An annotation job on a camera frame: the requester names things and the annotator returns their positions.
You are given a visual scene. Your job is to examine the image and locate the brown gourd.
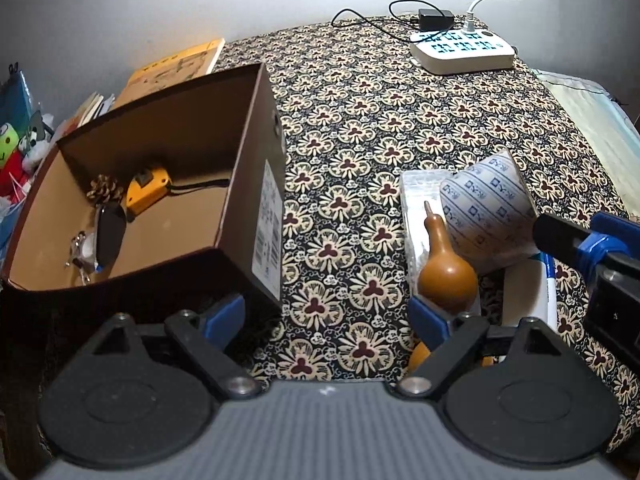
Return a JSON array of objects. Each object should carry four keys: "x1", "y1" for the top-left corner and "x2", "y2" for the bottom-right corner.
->
[{"x1": 416, "y1": 200, "x2": 478, "y2": 314}]

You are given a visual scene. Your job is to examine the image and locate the white tube blue cap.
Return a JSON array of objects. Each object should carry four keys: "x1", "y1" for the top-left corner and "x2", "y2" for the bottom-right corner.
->
[{"x1": 501, "y1": 252, "x2": 558, "y2": 330}]

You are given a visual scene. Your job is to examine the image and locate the clear plastic case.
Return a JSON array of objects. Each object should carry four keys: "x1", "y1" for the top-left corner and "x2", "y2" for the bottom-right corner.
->
[{"x1": 398, "y1": 168, "x2": 483, "y2": 311}]

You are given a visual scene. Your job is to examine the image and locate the light mattress edge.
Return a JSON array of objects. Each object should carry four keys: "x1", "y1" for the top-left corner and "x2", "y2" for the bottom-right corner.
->
[{"x1": 534, "y1": 70, "x2": 640, "y2": 220}]

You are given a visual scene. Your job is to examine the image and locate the brown cardboard box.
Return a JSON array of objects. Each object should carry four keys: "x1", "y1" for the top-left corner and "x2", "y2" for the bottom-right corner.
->
[{"x1": 2, "y1": 64, "x2": 285, "y2": 309}]

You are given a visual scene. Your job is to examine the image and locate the yellow tape measure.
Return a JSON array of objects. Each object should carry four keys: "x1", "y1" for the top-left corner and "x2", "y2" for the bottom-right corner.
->
[{"x1": 125, "y1": 167, "x2": 171, "y2": 222}]

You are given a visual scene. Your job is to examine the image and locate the pine cone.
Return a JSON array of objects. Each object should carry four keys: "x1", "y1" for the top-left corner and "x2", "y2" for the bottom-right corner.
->
[{"x1": 86, "y1": 174, "x2": 124, "y2": 206}]

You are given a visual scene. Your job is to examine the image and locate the patterned floral tablecloth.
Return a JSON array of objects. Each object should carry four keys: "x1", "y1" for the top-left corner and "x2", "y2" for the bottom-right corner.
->
[{"x1": 209, "y1": 15, "x2": 640, "y2": 456}]

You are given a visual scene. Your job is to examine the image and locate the white power strip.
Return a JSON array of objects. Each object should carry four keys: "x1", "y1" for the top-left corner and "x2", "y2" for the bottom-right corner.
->
[{"x1": 409, "y1": 29, "x2": 516, "y2": 76}]

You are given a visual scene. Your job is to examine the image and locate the stack of books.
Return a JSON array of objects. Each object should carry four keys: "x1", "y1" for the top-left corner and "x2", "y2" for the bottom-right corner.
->
[{"x1": 52, "y1": 92, "x2": 115, "y2": 142}]

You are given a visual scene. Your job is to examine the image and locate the plush toys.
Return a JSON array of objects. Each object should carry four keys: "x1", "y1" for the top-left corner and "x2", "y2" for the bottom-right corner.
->
[{"x1": 1, "y1": 62, "x2": 53, "y2": 211}]

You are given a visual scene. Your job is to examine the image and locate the yellow book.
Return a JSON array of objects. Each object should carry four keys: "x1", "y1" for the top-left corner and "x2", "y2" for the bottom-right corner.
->
[{"x1": 113, "y1": 38, "x2": 226, "y2": 108}]

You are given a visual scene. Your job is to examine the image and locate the black power adapter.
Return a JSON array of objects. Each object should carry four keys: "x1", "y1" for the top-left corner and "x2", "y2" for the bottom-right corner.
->
[{"x1": 418, "y1": 8, "x2": 454, "y2": 32}]

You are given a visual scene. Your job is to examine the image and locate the silver metal keychain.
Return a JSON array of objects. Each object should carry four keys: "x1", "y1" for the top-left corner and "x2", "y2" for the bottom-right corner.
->
[{"x1": 65, "y1": 231, "x2": 99, "y2": 285}]

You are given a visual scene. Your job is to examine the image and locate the black cable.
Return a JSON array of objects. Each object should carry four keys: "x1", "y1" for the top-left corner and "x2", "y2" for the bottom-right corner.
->
[{"x1": 328, "y1": 0, "x2": 442, "y2": 45}]

